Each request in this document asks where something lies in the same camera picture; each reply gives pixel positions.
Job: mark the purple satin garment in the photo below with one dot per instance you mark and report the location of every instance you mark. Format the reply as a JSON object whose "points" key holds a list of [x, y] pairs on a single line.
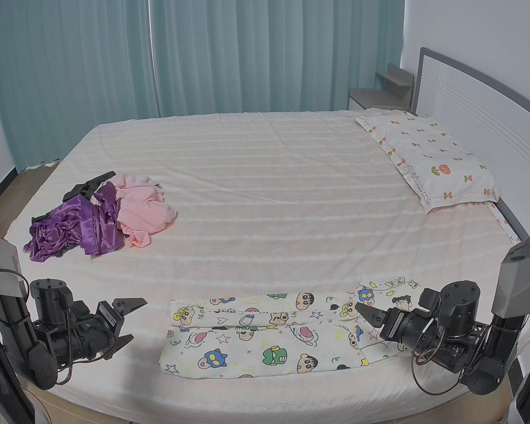
{"points": [[97, 228]]}

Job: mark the white printed pillow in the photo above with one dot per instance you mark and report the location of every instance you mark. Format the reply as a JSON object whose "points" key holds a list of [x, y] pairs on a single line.
{"points": [[505, 223], [433, 157]]}

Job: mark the blue-green curtain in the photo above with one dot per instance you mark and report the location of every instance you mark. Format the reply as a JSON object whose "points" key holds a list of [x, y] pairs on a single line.
{"points": [[269, 38], [70, 60]]}

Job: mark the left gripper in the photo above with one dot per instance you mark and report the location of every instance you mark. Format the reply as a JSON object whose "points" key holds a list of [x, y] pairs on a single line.
{"points": [[95, 331]]}

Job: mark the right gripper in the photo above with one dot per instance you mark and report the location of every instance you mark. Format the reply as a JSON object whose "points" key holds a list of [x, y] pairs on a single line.
{"points": [[406, 329]]}

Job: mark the grey bedside table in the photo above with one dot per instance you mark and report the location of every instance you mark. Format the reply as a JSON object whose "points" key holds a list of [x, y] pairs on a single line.
{"points": [[366, 95]]}

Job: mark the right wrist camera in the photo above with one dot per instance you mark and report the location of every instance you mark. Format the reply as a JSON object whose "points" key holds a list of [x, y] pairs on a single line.
{"points": [[429, 300]]}

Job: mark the pink garment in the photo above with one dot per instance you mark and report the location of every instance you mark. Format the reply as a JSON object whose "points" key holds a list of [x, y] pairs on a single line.
{"points": [[141, 214]]}

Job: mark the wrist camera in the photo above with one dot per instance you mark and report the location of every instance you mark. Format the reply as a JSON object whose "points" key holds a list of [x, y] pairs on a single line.
{"points": [[429, 300], [80, 311]]}

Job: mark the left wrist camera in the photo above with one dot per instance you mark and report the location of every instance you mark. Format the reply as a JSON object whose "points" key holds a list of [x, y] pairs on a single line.
{"points": [[80, 311]]}

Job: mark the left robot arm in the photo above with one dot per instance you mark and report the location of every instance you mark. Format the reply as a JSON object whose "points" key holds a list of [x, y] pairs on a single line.
{"points": [[51, 301]]}

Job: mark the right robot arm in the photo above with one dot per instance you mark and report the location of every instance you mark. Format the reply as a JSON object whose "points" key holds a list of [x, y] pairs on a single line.
{"points": [[459, 312]]}

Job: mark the black garment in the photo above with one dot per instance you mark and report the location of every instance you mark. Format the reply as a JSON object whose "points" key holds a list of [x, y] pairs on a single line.
{"points": [[88, 188]]}

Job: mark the bed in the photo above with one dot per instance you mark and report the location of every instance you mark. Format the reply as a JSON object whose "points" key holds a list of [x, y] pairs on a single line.
{"points": [[247, 170]]}

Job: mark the white printed pyjama top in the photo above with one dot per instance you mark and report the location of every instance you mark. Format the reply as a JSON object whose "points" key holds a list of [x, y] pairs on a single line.
{"points": [[256, 347]]}

